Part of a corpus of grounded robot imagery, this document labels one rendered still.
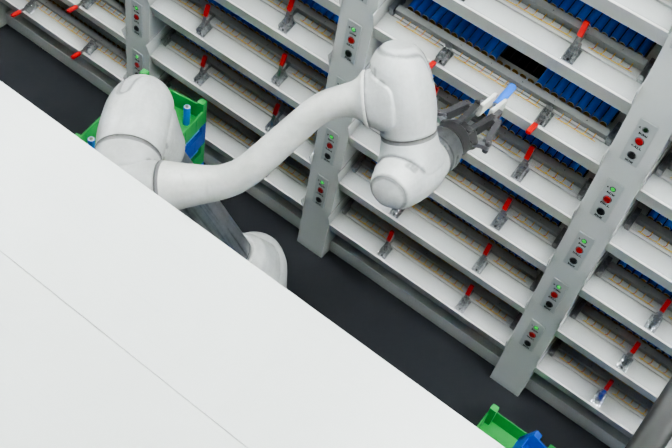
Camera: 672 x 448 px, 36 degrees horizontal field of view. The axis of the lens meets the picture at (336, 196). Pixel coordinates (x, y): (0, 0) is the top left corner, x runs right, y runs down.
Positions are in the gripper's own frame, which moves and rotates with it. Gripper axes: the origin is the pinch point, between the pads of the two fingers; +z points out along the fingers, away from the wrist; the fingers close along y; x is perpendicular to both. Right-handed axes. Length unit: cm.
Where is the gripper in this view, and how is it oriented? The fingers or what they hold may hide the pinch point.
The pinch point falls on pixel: (491, 107)
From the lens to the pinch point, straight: 211.8
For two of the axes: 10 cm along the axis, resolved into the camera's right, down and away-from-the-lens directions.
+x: 2.6, -7.3, -6.3
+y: 7.9, 5.4, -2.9
